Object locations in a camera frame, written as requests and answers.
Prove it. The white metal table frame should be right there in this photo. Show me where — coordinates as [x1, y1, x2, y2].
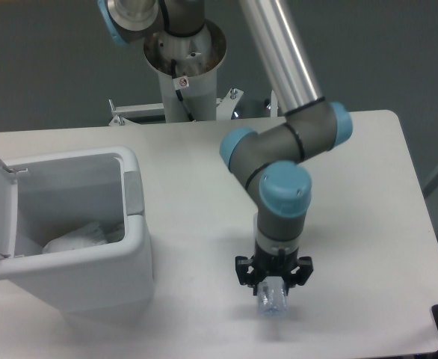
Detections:
[108, 87, 282, 126]

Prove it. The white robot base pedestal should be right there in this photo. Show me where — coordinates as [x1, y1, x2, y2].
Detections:
[144, 19, 226, 123]

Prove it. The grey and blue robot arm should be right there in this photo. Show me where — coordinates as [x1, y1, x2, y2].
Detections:
[98, 1, 353, 292]

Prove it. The clear plastic water bottle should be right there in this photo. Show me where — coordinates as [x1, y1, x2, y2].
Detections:
[256, 277, 287, 316]

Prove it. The white plastic trash can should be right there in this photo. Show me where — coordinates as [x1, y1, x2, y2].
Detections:
[0, 146, 155, 313]

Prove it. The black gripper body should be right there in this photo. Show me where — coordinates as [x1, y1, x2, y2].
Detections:
[251, 244, 301, 286]

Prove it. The black cable on pedestal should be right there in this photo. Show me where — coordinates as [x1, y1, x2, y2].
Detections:
[170, 58, 197, 123]

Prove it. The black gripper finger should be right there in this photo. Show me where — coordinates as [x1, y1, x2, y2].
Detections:
[235, 256, 258, 296]
[284, 257, 313, 295]

